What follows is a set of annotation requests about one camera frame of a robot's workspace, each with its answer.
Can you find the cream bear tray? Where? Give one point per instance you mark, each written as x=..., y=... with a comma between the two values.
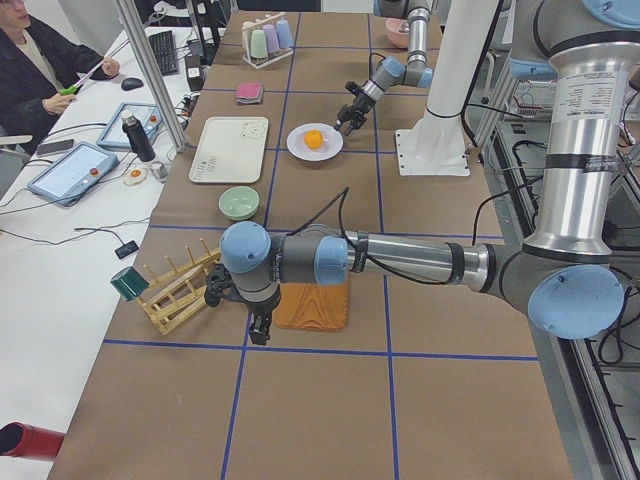
x=230, y=150

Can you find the white round plate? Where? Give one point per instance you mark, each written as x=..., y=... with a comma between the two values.
x=333, y=143

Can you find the pink bowl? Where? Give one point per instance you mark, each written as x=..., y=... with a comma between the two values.
x=397, y=31

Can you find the seated person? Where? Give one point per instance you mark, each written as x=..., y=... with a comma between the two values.
x=37, y=63

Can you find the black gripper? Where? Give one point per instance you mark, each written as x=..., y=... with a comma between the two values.
x=263, y=307
x=359, y=104

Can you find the orange fruit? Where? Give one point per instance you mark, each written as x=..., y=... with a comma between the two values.
x=313, y=139

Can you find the aluminium frame post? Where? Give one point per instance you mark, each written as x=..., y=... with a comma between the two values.
x=130, y=20

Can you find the pink cloth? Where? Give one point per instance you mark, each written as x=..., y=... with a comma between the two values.
x=249, y=87

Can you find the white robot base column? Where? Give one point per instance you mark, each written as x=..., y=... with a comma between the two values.
x=435, y=146

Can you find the wooden mug rack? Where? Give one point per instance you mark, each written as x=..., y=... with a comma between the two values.
x=175, y=296

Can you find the small black device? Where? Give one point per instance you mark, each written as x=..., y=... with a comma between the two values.
x=126, y=249

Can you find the wooden tray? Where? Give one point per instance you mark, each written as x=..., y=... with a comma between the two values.
x=313, y=307

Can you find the white wire cup rack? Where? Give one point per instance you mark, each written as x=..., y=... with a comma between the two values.
x=248, y=27

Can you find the green bowl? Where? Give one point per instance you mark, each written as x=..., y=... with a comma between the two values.
x=239, y=203

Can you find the blue tumbler cup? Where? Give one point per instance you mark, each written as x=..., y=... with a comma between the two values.
x=284, y=34

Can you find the purple tumbler cup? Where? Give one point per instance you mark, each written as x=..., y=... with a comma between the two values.
x=272, y=40

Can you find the fried egg toy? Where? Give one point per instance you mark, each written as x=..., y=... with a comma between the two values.
x=135, y=176

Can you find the red cylinder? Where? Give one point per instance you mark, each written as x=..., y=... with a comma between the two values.
x=19, y=440

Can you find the dark green mug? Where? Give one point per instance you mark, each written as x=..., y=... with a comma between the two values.
x=129, y=283

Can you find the far teach pendant tablet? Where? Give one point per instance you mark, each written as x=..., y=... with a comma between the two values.
x=146, y=117

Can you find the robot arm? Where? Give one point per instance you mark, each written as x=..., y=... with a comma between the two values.
x=390, y=71
x=560, y=276

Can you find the grey cloth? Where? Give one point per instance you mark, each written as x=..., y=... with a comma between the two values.
x=249, y=99

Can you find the near teach pendant tablet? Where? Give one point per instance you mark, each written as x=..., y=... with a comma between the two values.
x=71, y=176

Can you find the small metal tin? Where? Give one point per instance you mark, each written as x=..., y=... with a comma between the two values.
x=158, y=170

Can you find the black smartphone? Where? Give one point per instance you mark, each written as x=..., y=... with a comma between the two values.
x=54, y=148

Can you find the black computer mouse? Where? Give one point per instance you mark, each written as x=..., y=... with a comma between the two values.
x=131, y=83

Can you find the black water bottle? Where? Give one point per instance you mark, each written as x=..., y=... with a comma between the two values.
x=137, y=136

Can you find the green tumbler cup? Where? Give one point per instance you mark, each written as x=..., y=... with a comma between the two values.
x=258, y=47

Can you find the teach pendant tablet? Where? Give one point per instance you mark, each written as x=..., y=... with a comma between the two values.
x=146, y=117
x=71, y=176

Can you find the black keyboard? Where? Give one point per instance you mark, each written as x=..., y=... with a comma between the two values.
x=164, y=51

